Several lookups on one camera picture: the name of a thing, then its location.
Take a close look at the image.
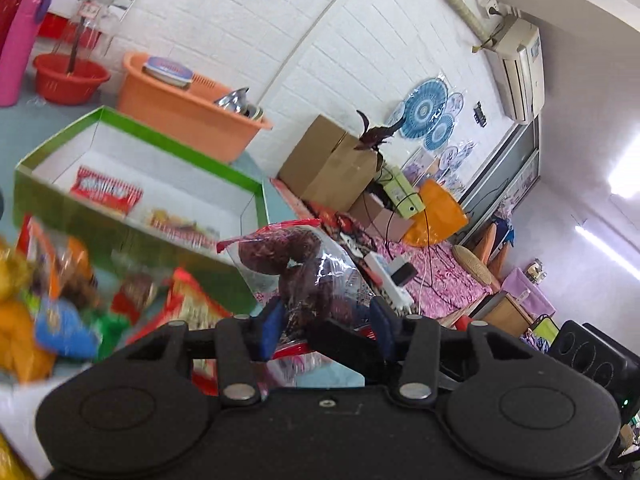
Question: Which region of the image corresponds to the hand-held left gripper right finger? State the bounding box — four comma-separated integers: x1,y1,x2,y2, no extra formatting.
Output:
306,296,538,403

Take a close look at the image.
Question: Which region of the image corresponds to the orange plastic basin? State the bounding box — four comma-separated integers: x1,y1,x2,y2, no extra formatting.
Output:
116,52,275,164

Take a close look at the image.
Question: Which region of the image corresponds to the white air conditioner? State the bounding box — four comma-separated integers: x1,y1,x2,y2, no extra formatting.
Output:
486,7,546,124

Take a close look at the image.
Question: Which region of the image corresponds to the red yellow snack packet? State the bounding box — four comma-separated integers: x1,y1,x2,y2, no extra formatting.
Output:
145,207,221,254

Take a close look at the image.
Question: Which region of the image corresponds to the fluorescent tube light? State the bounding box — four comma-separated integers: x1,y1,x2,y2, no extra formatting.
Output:
574,225,638,281

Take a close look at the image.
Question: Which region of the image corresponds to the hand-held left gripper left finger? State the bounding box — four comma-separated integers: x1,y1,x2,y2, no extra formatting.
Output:
125,296,286,407

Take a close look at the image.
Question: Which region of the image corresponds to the clear glass jar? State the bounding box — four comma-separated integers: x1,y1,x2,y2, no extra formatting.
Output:
52,2,108,68

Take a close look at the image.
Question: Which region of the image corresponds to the white power strip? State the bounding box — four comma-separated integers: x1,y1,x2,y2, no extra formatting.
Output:
362,252,416,311

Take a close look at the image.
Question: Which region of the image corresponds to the large blue patterned fan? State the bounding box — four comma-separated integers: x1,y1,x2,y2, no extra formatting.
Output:
402,77,450,137

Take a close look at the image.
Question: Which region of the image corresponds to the red box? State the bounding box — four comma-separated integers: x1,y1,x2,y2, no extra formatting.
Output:
37,12,71,41

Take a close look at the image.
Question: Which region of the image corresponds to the pile of mixed snack packets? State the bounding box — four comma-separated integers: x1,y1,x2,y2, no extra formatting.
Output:
0,212,236,396

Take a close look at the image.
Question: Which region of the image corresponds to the blue rimmed plate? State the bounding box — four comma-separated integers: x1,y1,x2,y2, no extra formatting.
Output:
142,56,193,90

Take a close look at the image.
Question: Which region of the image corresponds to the dark red ornament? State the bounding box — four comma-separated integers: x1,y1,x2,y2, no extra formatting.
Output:
354,109,403,153

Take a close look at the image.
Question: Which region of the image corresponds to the black power adapter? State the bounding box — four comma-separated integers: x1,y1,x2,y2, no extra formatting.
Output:
390,262,417,286

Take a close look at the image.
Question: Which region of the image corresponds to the orange plastic bag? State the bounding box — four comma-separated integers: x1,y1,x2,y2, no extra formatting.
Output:
402,179,470,248

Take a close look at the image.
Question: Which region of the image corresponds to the brown cardboard box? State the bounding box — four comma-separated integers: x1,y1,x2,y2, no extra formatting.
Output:
278,114,384,212

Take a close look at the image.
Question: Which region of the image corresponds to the clear bag of dark dates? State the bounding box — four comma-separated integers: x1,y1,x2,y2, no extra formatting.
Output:
216,220,382,387

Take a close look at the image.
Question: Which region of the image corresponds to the red plastic basin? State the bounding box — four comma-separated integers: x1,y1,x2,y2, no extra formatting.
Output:
33,53,112,106

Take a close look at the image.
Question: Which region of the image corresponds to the steel pot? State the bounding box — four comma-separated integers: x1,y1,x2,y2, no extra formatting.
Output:
215,87,265,120

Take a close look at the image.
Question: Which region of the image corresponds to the purple cloth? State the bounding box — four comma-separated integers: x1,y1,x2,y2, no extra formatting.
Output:
501,267,556,318

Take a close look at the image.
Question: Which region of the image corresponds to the light green small box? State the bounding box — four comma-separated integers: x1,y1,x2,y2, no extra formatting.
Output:
382,167,426,220

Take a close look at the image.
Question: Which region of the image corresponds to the orange cushion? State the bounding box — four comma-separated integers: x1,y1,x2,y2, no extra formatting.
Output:
475,222,516,277

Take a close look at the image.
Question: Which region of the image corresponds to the woven round cushion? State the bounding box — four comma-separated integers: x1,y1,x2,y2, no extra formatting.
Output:
451,245,502,291

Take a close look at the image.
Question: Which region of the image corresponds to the pink thermos bottle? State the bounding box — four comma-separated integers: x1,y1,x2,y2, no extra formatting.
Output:
0,0,52,107

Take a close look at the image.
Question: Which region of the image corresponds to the small wooden cabinet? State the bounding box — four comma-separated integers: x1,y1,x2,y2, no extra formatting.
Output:
482,292,536,338

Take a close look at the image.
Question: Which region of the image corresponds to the small tan cardboard box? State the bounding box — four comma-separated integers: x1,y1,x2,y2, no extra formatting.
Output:
348,192,416,243

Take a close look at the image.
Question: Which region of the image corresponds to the red white snack packet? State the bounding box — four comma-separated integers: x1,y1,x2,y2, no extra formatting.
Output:
69,165,145,217

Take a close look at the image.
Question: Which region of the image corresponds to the green cardboard box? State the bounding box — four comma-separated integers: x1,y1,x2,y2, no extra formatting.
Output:
13,105,271,313

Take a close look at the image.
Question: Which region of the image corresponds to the pink floral cloth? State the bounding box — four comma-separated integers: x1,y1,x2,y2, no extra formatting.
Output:
272,177,501,323

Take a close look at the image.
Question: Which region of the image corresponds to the black speaker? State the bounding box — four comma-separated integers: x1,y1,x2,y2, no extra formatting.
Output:
547,320,636,406

